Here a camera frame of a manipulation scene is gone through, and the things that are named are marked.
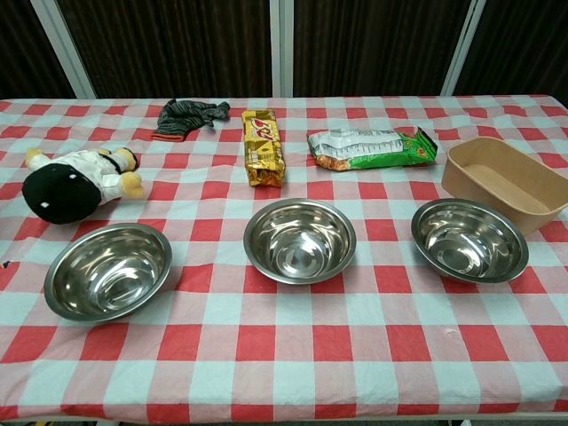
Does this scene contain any stainless steel bowl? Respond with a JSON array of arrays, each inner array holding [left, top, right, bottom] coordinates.
[[43, 222, 173, 323], [242, 198, 358, 285], [410, 198, 530, 284]]

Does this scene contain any yellow biscuit packet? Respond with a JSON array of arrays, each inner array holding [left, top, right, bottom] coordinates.
[[241, 108, 288, 189]]

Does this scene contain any green silver snack bag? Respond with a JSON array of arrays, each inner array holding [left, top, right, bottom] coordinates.
[[306, 125, 439, 174]]

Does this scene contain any red white checkered tablecloth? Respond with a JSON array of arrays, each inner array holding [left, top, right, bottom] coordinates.
[[0, 93, 568, 422]]

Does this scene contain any grey striped sock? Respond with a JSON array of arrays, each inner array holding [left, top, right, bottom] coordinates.
[[150, 98, 231, 143]]

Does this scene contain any brown paper food container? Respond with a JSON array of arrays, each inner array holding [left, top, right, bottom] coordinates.
[[440, 136, 568, 239]]

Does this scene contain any dark brown curtain panel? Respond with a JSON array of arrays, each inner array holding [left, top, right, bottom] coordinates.
[[292, 0, 474, 98], [55, 0, 272, 99], [454, 0, 568, 97], [0, 0, 76, 101]]

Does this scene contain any plush doll with black hair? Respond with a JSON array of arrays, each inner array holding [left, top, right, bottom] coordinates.
[[21, 146, 146, 225]]

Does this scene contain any white frame post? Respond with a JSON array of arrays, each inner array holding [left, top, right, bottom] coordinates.
[[269, 0, 296, 98], [441, 0, 488, 97], [29, 0, 97, 99]]

